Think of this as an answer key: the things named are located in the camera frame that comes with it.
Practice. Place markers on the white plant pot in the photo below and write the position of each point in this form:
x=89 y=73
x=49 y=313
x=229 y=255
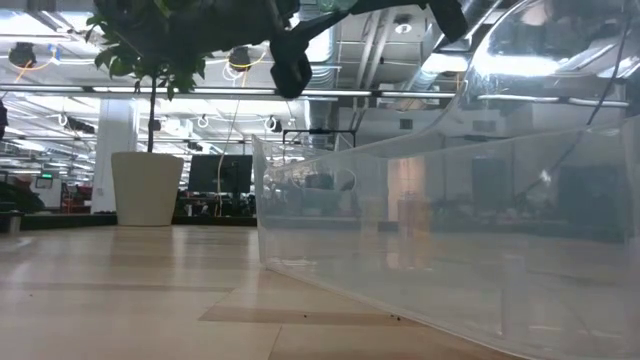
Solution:
x=147 y=190

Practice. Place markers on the white square pillar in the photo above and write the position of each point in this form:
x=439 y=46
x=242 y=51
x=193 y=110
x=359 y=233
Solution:
x=114 y=150

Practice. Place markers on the green leafy plant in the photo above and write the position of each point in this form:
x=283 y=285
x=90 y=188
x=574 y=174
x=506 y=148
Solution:
x=180 y=77

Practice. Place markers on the long ceiling light bar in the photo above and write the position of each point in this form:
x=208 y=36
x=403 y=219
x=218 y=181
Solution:
x=225 y=91

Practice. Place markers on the black ceiling device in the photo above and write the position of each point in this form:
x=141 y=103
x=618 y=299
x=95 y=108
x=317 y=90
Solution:
x=240 y=57

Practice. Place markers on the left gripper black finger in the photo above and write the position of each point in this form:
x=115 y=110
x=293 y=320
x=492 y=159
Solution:
x=450 y=20
x=290 y=70

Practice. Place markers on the black aluminium table frame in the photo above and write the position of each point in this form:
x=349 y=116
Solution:
x=65 y=221

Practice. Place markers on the clear plastic bin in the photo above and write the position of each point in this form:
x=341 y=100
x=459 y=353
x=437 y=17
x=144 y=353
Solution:
x=450 y=275

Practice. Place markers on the large silver ventilation duct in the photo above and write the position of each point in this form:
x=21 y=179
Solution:
x=430 y=65

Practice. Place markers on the silver spiral ventilation duct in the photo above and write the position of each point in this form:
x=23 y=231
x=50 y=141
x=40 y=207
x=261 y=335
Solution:
x=320 y=115

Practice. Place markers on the black background monitor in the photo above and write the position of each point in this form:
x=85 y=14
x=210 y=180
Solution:
x=220 y=173

